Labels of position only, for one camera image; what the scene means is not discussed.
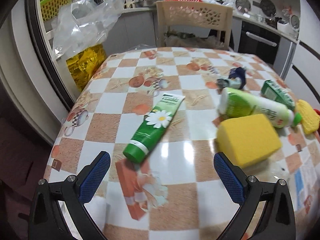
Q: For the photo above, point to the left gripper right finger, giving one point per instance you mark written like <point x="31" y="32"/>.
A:
<point x="277" y="220"/>

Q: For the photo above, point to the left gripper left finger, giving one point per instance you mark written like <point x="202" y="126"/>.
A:
<point x="46" y="220"/>

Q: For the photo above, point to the yellow sponge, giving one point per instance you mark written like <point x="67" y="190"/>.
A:
<point x="247" y="140"/>

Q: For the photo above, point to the yellow foam fruit net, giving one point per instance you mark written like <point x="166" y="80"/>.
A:
<point x="310" y="119"/>

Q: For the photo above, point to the light green drink bottle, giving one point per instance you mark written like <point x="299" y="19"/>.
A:
<point x="235" y="103"/>

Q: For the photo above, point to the green cap milk bottle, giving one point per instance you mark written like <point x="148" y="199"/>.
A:
<point x="274" y="92"/>

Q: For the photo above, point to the green chamomile cream tube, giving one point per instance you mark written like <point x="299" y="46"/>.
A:
<point x="152" y="128"/>

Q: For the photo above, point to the blue wrapper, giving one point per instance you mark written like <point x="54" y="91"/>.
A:
<point x="236" y="79"/>

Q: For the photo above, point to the checkered floral tablecloth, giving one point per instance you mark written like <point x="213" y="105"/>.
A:
<point x="176" y="194"/>

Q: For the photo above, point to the white refrigerator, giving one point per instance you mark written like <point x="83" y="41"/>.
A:
<point x="303" y="75"/>

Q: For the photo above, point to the gold foil bag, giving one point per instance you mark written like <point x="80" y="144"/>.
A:
<point x="83" y="65"/>

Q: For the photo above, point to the black built-in oven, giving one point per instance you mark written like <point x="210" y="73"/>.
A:
<point x="258" y="41"/>

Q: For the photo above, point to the white rice cooker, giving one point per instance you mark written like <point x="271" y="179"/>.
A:
<point x="286" y="27"/>

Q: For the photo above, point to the clear plastic bag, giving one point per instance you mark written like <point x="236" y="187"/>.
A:
<point x="83" y="24"/>

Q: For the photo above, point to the yellow green basket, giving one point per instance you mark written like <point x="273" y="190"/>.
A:
<point x="50" y="8"/>

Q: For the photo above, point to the grey round trivet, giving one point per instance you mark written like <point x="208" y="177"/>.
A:
<point x="243" y="6"/>

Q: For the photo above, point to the beige plastic chair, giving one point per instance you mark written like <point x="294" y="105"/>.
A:
<point x="194" y="14"/>

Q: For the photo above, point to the round patterned wall plate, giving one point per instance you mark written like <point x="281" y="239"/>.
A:
<point x="268" y="8"/>

